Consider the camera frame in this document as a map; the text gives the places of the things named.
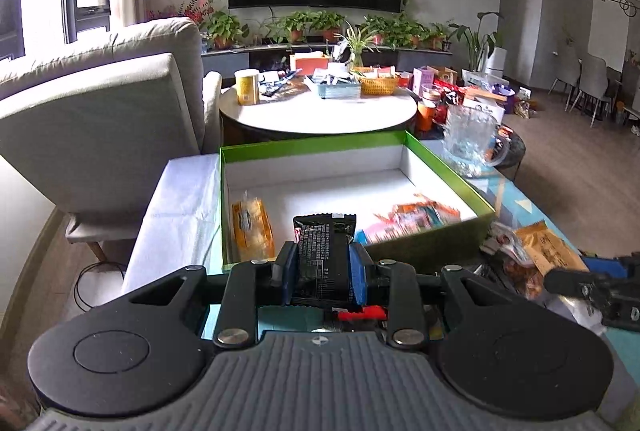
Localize pink box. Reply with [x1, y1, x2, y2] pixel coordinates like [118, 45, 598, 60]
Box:
[411, 65, 436, 94]

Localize green cardboard box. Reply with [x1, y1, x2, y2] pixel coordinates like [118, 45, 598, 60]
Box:
[219, 130, 497, 272]

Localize white box with blue logo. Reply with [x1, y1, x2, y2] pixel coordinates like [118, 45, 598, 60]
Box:
[462, 97, 506, 124]

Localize white round table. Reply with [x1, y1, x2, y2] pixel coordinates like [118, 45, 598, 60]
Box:
[218, 78, 418, 147]

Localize grey armchair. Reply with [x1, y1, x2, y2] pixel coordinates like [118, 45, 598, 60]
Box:
[0, 17, 223, 262]

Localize dark round side table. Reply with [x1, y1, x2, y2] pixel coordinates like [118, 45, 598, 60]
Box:
[495, 131, 526, 182]

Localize orange tissue box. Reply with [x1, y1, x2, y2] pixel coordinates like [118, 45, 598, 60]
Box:
[289, 52, 328, 74]

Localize woven basket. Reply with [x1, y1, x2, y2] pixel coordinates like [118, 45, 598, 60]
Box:
[359, 72, 401, 96]

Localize black snack packet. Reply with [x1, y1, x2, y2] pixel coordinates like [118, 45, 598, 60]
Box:
[292, 212, 357, 307]

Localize spider plant in vase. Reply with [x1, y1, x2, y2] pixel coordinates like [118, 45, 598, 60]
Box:
[334, 22, 381, 69]

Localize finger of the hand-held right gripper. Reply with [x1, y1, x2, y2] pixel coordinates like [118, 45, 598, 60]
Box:
[582, 253, 640, 281]
[544, 267, 640, 332]

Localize grey storage tray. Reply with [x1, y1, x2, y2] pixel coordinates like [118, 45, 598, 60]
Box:
[303, 74, 362, 101]

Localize yellow canister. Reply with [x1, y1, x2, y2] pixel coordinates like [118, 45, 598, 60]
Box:
[235, 68, 261, 106]

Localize low television cabinet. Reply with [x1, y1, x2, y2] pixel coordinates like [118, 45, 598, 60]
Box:
[201, 42, 453, 84]

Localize white air purifier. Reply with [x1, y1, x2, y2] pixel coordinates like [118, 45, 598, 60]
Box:
[482, 47, 507, 74]

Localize red snack packet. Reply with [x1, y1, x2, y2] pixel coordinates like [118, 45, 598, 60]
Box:
[332, 306, 388, 322]

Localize purple gift bag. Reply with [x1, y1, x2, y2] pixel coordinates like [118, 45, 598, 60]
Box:
[492, 84, 516, 114]

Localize orange and pink snack packet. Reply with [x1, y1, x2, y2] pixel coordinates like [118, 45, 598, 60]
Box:
[356, 194, 462, 246]

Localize row of potted plants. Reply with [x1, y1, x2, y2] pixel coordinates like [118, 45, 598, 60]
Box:
[202, 10, 453, 52]

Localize tall leafy floor plant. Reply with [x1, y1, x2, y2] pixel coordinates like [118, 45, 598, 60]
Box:
[447, 11, 503, 72]

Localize pile of assorted snack packets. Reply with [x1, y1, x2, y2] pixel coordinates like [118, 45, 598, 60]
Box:
[479, 220, 608, 337]

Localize orange cracker packet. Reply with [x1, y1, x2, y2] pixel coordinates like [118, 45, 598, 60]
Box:
[230, 197, 277, 262]

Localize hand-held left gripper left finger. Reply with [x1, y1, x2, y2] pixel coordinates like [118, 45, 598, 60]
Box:
[127, 240, 299, 348]

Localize grey dining chair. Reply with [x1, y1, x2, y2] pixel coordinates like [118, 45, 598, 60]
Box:
[547, 44, 581, 112]
[570, 54, 621, 127]

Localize orange canister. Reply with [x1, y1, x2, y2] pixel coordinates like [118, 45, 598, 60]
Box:
[417, 98, 438, 132]

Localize black floor cable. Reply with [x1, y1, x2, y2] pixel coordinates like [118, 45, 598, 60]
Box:
[74, 261, 128, 312]

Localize clear glass mug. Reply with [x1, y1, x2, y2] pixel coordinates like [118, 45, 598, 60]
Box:
[442, 105, 512, 177]

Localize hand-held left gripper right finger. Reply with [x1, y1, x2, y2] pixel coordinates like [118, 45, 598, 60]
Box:
[348, 242, 548, 348]

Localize red flower arrangement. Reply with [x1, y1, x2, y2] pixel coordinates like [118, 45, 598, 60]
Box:
[147, 0, 216, 24]

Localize white cloth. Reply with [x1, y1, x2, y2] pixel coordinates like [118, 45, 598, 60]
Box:
[121, 154, 223, 297]

